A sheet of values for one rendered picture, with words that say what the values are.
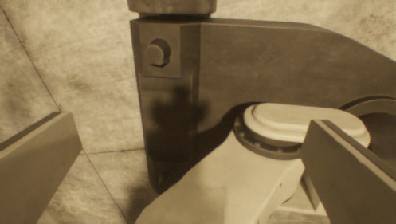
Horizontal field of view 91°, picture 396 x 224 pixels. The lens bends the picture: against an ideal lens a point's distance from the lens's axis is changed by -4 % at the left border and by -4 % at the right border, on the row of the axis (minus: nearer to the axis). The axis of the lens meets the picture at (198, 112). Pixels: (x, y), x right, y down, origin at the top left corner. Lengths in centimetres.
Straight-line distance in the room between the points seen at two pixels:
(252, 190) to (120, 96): 59
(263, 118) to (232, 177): 11
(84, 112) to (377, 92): 89
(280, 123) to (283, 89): 15
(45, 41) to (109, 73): 24
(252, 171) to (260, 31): 27
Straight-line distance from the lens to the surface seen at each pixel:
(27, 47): 92
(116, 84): 76
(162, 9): 43
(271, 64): 47
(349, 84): 53
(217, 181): 30
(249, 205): 28
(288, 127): 36
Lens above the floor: 61
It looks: 60 degrees down
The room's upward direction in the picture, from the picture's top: 164 degrees counter-clockwise
